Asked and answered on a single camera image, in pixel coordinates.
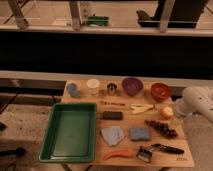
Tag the yellow red apple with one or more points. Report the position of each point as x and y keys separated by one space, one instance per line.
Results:
x=167 y=112

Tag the blue cup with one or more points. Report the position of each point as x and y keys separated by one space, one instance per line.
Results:
x=72 y=89

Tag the wooden table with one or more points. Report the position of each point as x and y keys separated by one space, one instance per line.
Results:
x=138 y=116

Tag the dark grape bunch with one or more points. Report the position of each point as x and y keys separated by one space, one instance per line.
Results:
x=162 y=128

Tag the green box on shelf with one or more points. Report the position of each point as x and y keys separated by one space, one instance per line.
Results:
x=97 y=20

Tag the light blue cloth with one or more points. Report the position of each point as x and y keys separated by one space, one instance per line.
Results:
x=113 y=135

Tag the white cup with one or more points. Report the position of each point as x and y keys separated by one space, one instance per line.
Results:
x=93 y=85

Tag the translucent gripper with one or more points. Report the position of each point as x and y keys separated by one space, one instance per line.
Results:
x=175 y=122

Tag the red brown bowl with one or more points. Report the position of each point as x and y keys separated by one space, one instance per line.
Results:
x=160 y=91

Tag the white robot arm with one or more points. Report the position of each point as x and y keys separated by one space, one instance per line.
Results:
x=194 y=99

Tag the small metal cup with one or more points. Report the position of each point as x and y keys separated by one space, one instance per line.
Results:
x=111 y=89

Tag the black rectangular block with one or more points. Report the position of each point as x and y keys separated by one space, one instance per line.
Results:
x=112 y=115

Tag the purple bowl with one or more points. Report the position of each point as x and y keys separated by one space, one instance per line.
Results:
x=132 y=86

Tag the green plastic tray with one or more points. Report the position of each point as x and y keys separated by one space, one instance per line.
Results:
x=70 y=136

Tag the black handled peeler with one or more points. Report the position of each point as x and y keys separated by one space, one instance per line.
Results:
x=145 y=153

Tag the thin brown stick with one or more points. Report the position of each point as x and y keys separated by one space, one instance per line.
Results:
x=112 y=103

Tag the blue sponge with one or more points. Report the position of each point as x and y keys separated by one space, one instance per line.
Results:
x=140 y=134

